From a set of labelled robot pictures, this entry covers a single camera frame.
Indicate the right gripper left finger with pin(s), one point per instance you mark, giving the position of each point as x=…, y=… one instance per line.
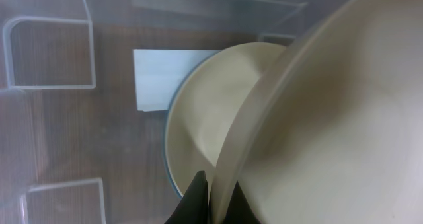
x=193, y=207

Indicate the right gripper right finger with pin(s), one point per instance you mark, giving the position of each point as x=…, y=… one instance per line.
x=239, y=211

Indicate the cream bowl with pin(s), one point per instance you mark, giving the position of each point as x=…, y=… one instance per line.
x=332, y=132
x=207, y=104

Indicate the dark blue bowl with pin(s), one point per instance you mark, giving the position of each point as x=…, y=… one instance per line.
x=167, y=164

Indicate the clear plastic storage bin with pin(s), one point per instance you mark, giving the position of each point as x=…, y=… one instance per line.
x=75, y=148

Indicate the white paper label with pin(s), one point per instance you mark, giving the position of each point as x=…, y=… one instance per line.
x=159, y=73

